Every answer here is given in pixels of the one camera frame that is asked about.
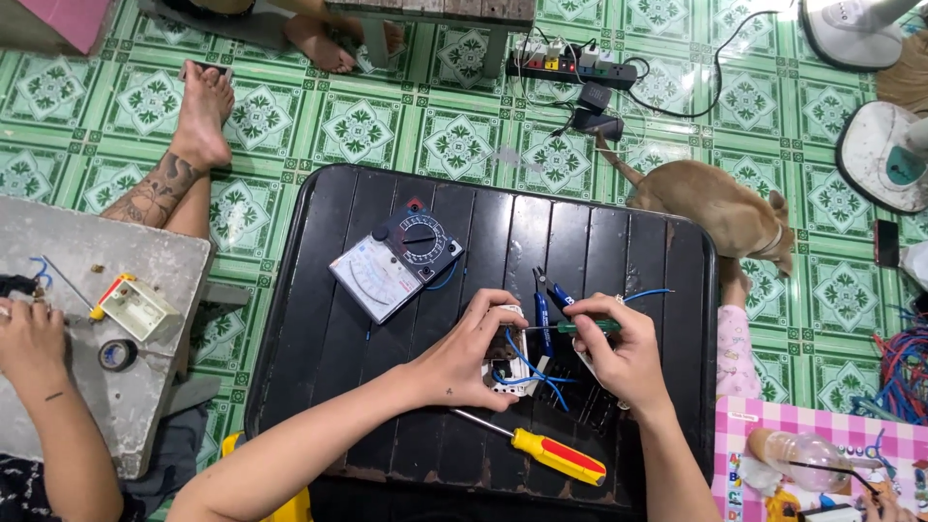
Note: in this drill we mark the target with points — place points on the person's right hand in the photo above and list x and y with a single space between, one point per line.
631 355

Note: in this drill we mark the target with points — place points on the person's left hand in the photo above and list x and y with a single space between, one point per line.
449 362

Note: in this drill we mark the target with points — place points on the white wall switch module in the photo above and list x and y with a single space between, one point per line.
516 384

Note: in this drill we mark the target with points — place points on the analog multimeter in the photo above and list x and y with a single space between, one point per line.
395 261

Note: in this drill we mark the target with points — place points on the brown dog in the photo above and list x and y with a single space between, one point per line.
714 207

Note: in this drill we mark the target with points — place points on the pink checkered kids table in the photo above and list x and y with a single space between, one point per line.
805 428

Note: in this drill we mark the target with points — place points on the clear light bulb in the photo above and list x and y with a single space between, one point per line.
808 460

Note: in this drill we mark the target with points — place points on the yellow plastic stool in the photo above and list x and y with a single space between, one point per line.
290 507

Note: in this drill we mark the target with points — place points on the black portable speaker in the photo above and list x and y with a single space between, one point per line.
594 96

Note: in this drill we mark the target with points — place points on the black smartphone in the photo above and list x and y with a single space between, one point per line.
886 243

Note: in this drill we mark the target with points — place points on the black power strip with plugs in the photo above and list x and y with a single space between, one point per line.
573 70

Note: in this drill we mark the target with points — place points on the white electrical box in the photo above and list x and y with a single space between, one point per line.
141 310

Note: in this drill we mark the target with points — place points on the white fan base teal centre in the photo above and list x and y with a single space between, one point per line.
881 156

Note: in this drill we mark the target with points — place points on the grey stone table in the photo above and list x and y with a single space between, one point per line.
130 406

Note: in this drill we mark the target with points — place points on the black electrical tape roll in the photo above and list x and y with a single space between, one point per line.
117 355

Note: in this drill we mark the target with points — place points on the grey bench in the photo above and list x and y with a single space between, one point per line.
435 11

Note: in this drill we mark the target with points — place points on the pink box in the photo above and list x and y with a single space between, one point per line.
62 22

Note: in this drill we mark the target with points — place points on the white switch cover plate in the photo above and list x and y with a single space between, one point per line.
584 362

